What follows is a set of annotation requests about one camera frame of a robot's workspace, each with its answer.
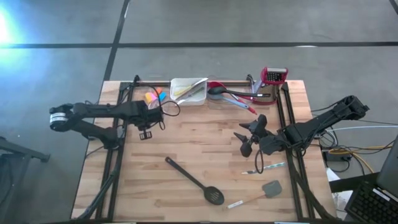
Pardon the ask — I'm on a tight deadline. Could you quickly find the black keyboard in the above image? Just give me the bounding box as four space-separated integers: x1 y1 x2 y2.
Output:
344 182 398 224

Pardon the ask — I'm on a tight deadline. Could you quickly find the black cable bundle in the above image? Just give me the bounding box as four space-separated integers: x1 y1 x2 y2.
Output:
310 105 396 175

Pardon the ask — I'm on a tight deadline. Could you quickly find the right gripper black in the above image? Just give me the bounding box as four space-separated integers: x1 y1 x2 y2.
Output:
233 119 270 158

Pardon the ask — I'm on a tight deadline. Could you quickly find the silver metal table knife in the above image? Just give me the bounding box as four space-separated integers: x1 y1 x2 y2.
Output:
177 77 208 101
175 86 206 106

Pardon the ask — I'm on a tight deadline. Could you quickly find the black power strip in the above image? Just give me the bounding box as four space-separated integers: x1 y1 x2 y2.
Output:
322 149 354 162

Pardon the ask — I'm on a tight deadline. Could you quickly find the yellow cable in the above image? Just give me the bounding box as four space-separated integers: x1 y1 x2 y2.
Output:
328 146 394 174

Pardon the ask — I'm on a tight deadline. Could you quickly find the black metal stand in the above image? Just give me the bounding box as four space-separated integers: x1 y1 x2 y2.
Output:
0 135 51 224

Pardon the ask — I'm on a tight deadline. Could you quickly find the black desk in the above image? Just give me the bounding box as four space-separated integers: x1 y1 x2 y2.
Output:
328 172 382 194

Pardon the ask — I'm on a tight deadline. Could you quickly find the black slotted serving spoon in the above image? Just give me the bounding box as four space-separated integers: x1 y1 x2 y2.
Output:
164 156 226 206

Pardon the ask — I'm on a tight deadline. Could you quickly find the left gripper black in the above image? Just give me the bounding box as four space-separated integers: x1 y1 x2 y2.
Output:
132 101 155 141

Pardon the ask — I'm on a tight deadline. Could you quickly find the red spoon with metal neck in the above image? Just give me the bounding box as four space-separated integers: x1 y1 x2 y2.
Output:
207 81 259 116

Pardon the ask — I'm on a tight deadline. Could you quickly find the white paper sheet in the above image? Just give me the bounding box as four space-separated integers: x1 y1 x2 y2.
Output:
325 167 354 212

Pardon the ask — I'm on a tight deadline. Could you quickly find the black solid serving spoon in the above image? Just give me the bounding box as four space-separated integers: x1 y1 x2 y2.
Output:
207 86 272 98

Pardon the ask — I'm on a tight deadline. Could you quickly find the red box grater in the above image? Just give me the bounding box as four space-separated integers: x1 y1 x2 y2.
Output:
251 66 289 106

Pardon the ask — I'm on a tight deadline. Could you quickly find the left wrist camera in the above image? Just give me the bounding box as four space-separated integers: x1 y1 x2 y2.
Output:
154 107 165 124

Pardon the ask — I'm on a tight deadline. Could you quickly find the computer monitor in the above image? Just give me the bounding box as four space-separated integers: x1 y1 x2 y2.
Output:
376 133 398 198

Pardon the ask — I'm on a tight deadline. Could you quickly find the black aluminium table frame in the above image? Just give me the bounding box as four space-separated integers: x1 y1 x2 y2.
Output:
76 74 338 223

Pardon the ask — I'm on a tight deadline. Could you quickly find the teal patterned handle knife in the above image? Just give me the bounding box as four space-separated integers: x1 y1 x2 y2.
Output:
241 161 286 175

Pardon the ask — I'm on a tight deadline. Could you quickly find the grey-blue serving spoon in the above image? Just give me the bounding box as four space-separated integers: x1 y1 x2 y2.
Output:
207 92 250 110

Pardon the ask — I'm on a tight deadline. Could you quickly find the grey spatula with wooden handle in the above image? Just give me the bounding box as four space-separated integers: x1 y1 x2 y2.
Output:
226 179 283 210

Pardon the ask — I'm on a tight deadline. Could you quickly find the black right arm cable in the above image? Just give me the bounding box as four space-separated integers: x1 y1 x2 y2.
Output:
254 148 266 175

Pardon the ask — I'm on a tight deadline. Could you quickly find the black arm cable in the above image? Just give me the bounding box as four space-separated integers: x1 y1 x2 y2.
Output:
148 85 182 131
254 148 266 175

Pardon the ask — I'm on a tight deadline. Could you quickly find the white plastic container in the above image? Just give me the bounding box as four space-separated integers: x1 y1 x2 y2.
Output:
169 77 208 107

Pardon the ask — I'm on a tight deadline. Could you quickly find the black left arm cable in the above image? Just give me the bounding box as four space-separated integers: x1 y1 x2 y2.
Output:
148 85 182 131

